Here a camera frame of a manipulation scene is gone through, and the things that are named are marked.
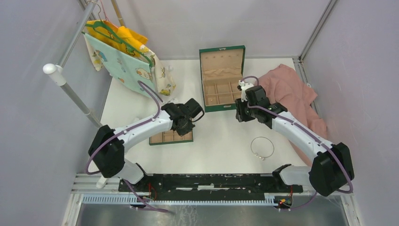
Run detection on metal clothes rack pole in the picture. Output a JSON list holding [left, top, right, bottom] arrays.
[[42, 0, 102, 128]]

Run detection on pink crumpled garment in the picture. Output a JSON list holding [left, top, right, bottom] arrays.
[[257, 64, 328, 167]]

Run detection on green clothes hanger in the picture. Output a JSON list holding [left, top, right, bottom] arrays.
[[82, 20, 155, 68]]

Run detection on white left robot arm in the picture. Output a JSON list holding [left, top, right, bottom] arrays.
[[86, 98, 205, 192]]

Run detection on aluminium frame rail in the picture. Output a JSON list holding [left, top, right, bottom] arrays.
[[293, 0, 339, 88]]

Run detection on yellow garment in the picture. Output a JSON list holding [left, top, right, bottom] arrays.
[[85, 20, 149, 58]]

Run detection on silver bangle bracelet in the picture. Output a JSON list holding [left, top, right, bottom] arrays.
[[250, 137, 275, 161]]

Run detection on white cartoon print garment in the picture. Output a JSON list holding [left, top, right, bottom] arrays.
[[84, 43, 177, 97]]

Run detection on mint cartoon print garment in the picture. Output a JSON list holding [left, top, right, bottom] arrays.
[[84, 33, 156, 97]]

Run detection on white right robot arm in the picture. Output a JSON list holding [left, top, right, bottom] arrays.
[[235, 81, 354, 197]]

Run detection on green jewelry box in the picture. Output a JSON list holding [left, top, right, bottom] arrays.
[[199, 45, 246, 113]]

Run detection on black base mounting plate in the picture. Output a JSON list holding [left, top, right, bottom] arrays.
[[132, 174, 303, 201]]

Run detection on green jewelry tray insert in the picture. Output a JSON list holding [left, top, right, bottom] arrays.
[[149, 130, 193, 145]]

